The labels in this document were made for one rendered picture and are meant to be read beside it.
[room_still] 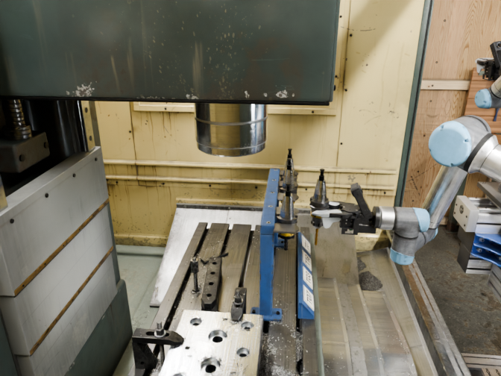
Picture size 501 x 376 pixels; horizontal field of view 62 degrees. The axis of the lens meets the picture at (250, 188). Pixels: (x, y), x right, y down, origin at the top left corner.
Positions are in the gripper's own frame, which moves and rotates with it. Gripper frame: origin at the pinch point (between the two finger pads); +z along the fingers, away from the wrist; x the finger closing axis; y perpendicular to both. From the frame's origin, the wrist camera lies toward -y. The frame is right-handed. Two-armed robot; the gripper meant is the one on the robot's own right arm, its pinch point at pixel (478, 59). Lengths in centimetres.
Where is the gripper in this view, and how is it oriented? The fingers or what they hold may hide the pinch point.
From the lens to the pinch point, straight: 225.1
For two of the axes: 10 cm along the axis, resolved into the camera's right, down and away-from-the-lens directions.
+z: -1.5, -3.8, 9.1
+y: 1.4, 9.1, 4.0
